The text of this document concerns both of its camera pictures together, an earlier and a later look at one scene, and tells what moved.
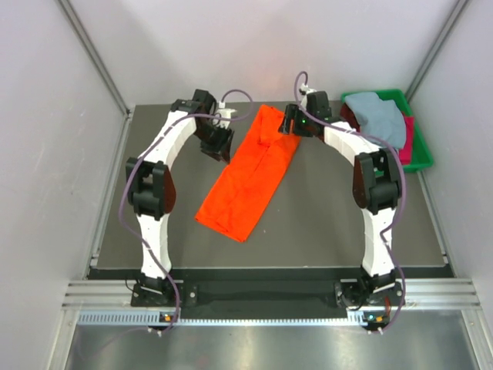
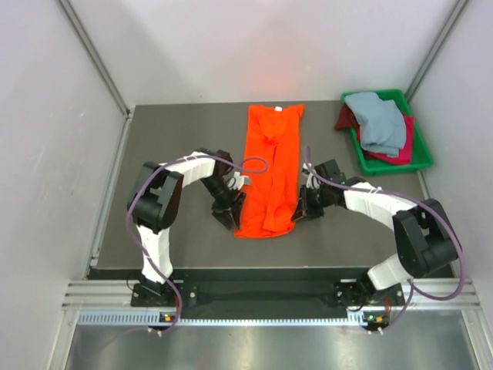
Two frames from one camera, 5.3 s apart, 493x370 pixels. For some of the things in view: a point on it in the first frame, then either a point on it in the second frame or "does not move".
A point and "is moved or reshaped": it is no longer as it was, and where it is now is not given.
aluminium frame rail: (417, 293) does not move
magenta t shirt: (405, 153) does not move
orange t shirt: (241, 199) is moved or reshaped
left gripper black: (220, 150) to (221, 210)
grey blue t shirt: (378, 119) does not move
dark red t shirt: (347, 114) does not move
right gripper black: (293, 113) to (307, 209)
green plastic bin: (421, 158) does not move
